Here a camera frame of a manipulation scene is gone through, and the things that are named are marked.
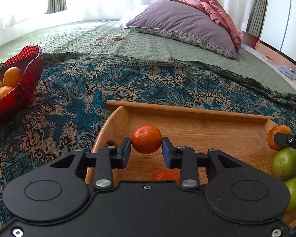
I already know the large orange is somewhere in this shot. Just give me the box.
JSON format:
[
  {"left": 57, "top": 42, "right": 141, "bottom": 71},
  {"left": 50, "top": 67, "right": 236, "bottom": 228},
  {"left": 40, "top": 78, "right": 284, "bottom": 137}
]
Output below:
[{"left": 267, "top": 124, "right": 292, "bottom": 151}]

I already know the small tangerine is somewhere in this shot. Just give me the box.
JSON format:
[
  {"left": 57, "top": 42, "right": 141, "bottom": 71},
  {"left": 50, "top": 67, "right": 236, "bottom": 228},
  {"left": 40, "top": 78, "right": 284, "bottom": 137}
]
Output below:
[
  {"left": 151, "top": 169, "right": 180, "bottom": 184},
  {"left": 131, "top": 125, "right": 162, "bottom": 154}
]

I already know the far green apple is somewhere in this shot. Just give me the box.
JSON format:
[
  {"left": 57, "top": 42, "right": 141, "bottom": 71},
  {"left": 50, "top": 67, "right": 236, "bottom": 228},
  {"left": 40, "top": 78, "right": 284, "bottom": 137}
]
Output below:
[{"left": 272, "top": 147, "right": 296, "bottom": 181}]

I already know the blue paisley cloth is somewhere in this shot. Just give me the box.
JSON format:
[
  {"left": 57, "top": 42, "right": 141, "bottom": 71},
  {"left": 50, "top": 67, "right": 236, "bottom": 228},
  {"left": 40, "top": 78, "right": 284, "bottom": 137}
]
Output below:
[{"left": 0, "top": 53, "right": 296, "bottom": 229}]

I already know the lavender cloth on floor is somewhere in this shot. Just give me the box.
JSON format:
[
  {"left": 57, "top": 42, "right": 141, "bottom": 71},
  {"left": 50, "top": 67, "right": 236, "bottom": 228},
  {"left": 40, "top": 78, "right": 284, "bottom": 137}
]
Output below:
[{"left": 278, "top": 65, "right": 296, "bottom": 80}]

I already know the white wardrobe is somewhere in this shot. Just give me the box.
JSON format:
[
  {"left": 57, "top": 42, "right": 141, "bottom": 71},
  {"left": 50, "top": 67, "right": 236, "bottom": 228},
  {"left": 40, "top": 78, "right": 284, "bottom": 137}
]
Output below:
[{"left": 260, "top": 0, "right": 296, "bottom": 62}]

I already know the green quilted bedspread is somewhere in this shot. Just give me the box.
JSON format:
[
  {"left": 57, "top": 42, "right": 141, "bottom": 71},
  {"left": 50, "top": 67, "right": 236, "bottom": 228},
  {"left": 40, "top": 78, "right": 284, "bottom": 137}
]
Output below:
[{"left": 0, "top": 20, "right": 296, "bottom": 93}]

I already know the red glass fruit bowl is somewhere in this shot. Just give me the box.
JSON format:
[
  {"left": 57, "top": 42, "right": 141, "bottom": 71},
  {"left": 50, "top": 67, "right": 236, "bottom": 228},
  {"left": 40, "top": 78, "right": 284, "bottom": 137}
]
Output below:
[{"left": 0, "top": 45, "right": 43, "bottom": 120}]

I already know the orange fruit in bowl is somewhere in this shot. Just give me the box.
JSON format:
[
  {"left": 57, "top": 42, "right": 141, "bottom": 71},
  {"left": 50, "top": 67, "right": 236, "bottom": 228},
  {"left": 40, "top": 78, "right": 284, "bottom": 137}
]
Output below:
[{"left": 2, "top": 67, "right": 23, "bottom": 88}]

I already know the grey right curtain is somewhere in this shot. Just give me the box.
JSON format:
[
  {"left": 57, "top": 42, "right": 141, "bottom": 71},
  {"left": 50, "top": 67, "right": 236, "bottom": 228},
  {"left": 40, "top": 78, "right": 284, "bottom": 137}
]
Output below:
[{"left": 246, "top": 0, "right": 268, "bottom": 37}]

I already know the purple pillow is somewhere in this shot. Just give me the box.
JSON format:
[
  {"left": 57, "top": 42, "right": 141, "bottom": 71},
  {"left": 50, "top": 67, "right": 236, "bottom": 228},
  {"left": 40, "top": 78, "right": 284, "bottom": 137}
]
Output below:
[{"left": 126, "top": 0, "right": 238, "bottom": 59}]

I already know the pink blanket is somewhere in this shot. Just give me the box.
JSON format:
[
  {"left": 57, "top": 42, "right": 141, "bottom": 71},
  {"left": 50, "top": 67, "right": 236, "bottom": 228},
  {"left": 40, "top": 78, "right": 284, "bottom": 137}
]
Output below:
[{"left": 169, "top": 0, "right": 243, "bottom": 52}]

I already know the white cord on bed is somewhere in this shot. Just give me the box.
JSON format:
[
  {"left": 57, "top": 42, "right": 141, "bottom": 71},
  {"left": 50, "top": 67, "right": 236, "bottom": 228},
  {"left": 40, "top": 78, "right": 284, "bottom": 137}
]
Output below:
[{"left": 83, "top": 33, "right": 125, "bottom": 47}]

